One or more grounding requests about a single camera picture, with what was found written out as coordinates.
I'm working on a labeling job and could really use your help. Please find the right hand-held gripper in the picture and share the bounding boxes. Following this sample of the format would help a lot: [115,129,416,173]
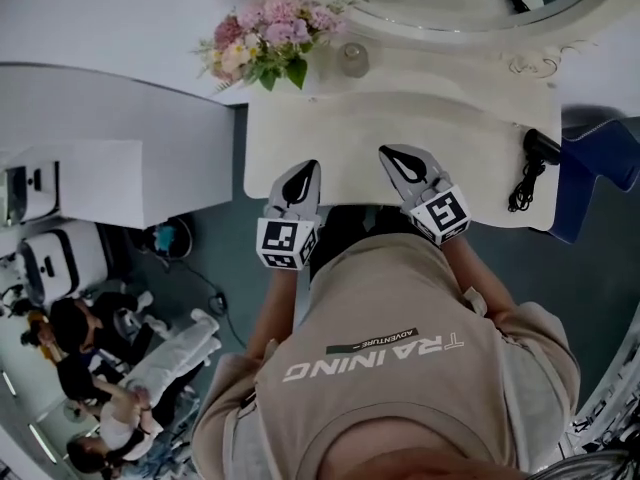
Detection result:
[377,143,474,247]

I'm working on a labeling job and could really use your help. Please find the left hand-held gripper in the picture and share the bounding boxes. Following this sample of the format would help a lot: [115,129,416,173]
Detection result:
[256,160,322,272]

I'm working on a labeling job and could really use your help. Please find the small clear glass container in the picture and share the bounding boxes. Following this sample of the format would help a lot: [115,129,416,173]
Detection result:
[340,42,371,77]

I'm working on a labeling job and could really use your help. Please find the person's right forearm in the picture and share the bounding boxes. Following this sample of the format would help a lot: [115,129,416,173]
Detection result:
[439,237,517,322]

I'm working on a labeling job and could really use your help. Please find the person's left forearm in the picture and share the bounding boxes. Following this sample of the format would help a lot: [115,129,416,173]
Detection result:
[243,265,302,365]

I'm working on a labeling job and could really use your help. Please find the white dressing table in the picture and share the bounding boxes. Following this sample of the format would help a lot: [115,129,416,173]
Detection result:
[241,0,621,235]

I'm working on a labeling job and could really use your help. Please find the person's dark trousers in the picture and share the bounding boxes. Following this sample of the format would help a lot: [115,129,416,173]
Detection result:
[308,204,417,283]

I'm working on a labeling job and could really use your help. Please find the black hair dryer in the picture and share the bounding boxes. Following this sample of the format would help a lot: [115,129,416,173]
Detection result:
[522,128,563,167]

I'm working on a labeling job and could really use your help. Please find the black bin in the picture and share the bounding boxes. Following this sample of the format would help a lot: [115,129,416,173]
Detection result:
[143,217,195,260]

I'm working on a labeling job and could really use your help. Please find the pink and purple flower bouquet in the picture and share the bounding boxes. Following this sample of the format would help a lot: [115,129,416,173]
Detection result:
[191,0,351,93]

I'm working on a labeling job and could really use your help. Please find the white partition counter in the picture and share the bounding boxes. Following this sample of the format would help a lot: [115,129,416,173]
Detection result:
[0,61,250,230]

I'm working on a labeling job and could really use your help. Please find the blue upholstered chair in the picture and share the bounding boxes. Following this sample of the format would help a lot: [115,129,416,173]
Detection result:
[553,104,640,245]

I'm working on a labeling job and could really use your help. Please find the person's beige printed t-shirt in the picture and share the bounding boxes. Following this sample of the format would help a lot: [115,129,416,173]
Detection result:
[191,231,582,480]

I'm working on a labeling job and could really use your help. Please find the white machine with black trim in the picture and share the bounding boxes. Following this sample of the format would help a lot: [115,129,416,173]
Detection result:
[3,161,62,225]
[17,219,110,303]

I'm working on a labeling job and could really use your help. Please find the black hair dryer cable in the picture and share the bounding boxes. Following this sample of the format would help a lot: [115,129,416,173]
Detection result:
[507,159,549,215]

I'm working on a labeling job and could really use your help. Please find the black floor cable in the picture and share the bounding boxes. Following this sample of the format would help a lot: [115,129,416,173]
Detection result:
[163,253,252,350]

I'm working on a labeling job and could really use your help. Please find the white curved equipment frame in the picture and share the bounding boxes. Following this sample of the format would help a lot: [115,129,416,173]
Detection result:
[563,305,640,469]

